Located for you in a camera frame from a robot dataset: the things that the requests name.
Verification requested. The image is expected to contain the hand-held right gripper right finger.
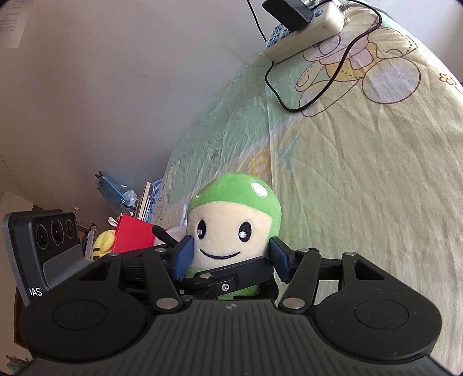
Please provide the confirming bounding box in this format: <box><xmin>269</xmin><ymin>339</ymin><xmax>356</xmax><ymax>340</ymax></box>
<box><xmin>269</xmin><ymin>237</ymin><xmax>386</xmax><ymax>312</ymax></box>

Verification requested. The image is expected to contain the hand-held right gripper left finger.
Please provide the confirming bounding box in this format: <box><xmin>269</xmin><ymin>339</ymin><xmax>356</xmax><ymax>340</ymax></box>
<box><xmin>78</xmin><ymin>234</ymin><xmax>196</xmax><ymax>314</ymax></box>

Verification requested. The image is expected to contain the green plush toy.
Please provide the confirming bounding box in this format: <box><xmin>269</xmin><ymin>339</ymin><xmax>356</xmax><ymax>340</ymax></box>
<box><xmin>184</xmin><ymin>172</ymin><xmax>283</xmax><ymax>301</ymax></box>

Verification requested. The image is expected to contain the white plush dog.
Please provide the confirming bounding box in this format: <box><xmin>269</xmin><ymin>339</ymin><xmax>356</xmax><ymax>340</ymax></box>
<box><xmin>152</xmin><ymin>225</ymin><xmax>187</xmax><ymax>247</ymax></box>

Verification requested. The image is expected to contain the red box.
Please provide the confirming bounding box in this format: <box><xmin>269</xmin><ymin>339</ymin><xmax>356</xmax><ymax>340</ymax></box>
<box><xmin>110</xmin><ymin>214</ymin><xmax>164</xmax><ymax>254</ymax></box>

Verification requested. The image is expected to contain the stack of thin books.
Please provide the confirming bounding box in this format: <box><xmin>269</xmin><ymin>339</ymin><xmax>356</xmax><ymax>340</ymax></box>
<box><xmin>135</xmin><ymin>181</ymin><xmax>154</xmax><ymax>222</ymax></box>

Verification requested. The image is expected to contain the yellow plush toy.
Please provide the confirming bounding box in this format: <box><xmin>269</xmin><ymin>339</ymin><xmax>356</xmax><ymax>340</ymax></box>
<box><xmin>91</xmin><ymin>231</ymin><xmax>116</xmax><ymax>261</ymax></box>

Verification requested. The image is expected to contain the blue plastic package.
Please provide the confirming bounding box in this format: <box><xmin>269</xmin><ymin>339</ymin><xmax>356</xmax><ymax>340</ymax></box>
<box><xmin>95</xmin><ymin>172</ymin><xmax>131</xmax><ymax>216</ymax></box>

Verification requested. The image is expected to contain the printed bed sheet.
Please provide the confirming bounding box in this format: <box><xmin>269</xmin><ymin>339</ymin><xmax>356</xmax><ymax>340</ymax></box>
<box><xmin>146</xmin><ymin>0</ymin><xmax>463</xmax><ymax>366</ymax></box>

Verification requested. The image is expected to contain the white power strip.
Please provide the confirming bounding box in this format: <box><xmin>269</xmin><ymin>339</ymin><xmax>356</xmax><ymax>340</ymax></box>
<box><xmin>262</xmin><ymin>2</ymin><xmax>351</xmax><ymax>64</ymax></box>

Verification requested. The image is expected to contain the black power adapter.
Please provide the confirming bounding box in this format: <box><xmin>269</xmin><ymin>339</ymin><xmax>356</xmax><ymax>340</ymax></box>
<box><xmin>262</xmin><ymin>0</ymin><xmax>316</xmax><ymax>34</ymax></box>

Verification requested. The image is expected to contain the black adapter cable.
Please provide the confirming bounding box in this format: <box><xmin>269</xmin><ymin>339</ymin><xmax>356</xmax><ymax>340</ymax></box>
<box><xmin>247</xmin><ymin>0</ymin><xmax>383</xmax><ymax>113</ymax></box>

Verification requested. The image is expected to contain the white wall paper sheet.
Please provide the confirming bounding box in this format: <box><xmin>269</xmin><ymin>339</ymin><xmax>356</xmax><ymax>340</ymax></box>
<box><xmin>0</xmin><ymin>0</ymin><xmax>28</xmax><ymax>50</ymax></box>

